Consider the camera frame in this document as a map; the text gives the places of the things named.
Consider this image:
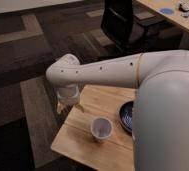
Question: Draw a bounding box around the dark blue patterned bowl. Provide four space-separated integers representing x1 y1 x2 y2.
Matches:
119 101 134 133

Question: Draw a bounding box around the blue round lid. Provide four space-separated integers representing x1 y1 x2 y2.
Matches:
160 8 174 14

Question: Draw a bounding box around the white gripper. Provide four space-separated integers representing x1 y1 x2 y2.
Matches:
57 84 85 114

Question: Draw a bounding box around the black office chair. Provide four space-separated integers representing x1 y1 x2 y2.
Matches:
100 0 166 56

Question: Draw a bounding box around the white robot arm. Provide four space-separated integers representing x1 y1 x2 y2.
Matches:
46 50 189 171

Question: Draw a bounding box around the small clutter on desk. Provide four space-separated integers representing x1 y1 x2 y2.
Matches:
178 1 189 18

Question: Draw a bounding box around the white paper cup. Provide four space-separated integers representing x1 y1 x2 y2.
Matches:
90 117 113 142

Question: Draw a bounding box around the wooden background desk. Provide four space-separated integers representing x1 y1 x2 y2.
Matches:
136 0 189 33

